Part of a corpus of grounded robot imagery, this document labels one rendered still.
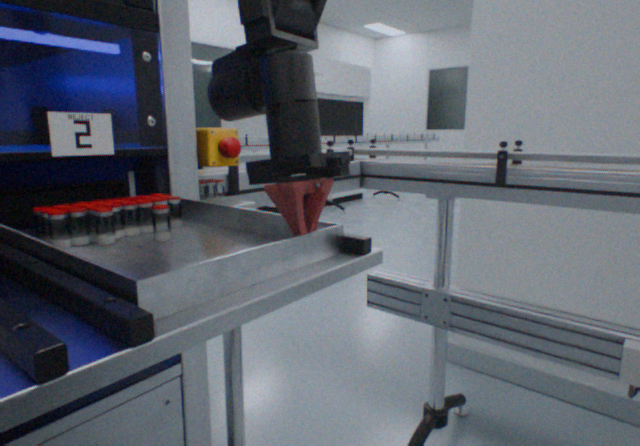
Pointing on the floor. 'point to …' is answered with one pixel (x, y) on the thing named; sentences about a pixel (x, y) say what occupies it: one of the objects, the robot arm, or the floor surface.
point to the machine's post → (181, 165)
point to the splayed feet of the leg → (438, 417)
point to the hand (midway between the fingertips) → (305, 238)
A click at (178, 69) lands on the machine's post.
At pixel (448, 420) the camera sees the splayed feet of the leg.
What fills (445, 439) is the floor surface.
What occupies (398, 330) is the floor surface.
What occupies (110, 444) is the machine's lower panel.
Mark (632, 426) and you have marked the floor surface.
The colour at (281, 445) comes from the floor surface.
